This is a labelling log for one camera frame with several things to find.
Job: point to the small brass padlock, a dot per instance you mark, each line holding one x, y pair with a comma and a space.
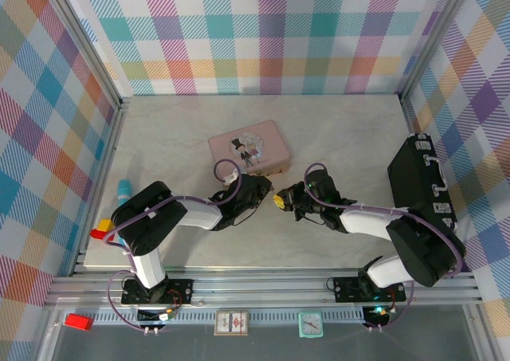
275, 198

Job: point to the right black connector board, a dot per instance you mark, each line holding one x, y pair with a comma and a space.
376, 315

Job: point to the black hard case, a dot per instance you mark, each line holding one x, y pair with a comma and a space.
414, 169

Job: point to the left black connector board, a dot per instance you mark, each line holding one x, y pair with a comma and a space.
153, 316

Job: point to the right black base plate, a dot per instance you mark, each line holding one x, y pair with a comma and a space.
346, 289

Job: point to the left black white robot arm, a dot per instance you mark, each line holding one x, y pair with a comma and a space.
147, 217

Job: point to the pink tin box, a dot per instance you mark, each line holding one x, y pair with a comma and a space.
249, 146

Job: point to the teal cylinder tube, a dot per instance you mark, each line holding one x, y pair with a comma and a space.
124, 187

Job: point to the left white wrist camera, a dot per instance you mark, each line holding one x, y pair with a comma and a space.
231, 176

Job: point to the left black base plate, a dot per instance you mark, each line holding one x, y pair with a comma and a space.
179, 291

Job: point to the red plastic block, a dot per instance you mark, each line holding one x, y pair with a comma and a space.
79, 322

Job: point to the aluminium frame post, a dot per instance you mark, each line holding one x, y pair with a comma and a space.
434, 38
87, 44

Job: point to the aluminium frame rail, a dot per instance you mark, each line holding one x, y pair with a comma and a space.
263, 287

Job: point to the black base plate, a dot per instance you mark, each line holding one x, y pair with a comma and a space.
346, 289
179, 291

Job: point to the right aluminium frame post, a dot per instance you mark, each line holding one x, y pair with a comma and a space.
434, 38

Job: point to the playing card box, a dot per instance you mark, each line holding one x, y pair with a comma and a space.
231, 323

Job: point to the small teal clock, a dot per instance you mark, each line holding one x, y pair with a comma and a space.
310, 324

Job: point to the red yellow toy block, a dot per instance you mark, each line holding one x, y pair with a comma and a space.
101, 230

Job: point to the black connector board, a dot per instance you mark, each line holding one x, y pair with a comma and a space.
153, 316
376, 315

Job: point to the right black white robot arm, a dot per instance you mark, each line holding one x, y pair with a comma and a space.
422, 249

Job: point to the left aluminium frame post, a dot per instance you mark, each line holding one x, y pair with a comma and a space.
87, 44

